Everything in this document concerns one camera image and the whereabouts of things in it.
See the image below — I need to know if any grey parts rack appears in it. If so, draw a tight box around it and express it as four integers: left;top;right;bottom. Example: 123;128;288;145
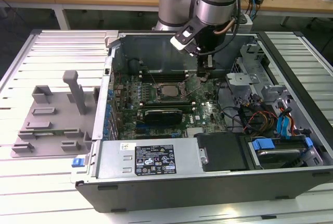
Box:
9;70;101;159

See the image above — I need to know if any silver power supply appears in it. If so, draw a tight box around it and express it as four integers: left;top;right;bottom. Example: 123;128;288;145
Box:
97;139;209;180

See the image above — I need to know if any blue case latch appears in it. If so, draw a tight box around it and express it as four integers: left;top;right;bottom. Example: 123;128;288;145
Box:
71;157;85;168

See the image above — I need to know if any yellow wire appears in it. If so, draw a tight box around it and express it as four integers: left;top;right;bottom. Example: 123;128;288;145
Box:
260;116;274;133

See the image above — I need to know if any black RAM slot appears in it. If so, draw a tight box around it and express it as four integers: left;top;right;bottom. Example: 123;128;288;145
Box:
139;104;197;107
140;75;189;79
139;102;197;105
140;72;189;76
139;106;197;109
139;100;197;103
140;78;189;82
140;69;189;73

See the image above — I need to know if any metal socket cover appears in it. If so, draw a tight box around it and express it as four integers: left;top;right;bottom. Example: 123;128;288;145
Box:
185;77;203;97

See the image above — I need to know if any green RAM stick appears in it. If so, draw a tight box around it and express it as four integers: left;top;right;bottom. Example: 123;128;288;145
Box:
33;129;79;136

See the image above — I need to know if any silver CPU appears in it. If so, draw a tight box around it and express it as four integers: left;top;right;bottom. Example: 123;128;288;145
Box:
160;85;182;98

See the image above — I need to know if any silver metal drive cage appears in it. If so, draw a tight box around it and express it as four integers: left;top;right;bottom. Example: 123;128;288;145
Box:
225;41;289;105

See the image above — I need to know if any black plastic shroud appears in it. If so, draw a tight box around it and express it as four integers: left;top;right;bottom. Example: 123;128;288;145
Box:
195;133;250;173

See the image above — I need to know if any black round part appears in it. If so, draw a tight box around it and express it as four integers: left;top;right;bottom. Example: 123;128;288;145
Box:
128;58;143;76

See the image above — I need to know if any silver metal latch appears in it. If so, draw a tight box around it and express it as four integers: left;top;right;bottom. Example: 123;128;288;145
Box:
199;148;210;164

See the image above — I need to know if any blue flat wire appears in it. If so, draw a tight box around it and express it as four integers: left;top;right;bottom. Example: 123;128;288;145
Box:
282;106;294;139
276;116;287;139

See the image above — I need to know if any black PC case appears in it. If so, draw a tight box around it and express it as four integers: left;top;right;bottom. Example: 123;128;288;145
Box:
70;30;333;214

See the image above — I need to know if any black graphics card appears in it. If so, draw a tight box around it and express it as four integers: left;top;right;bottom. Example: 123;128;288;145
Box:
136;108;184;125

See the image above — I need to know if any hard disk in blue carrier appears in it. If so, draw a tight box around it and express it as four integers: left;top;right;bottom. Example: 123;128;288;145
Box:
249;137;313;169

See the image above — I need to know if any green motherboard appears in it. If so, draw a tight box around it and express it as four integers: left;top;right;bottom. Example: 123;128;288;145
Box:
111;72;229;140

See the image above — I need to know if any blue cable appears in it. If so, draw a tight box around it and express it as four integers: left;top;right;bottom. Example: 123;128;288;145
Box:
244;0;258;31

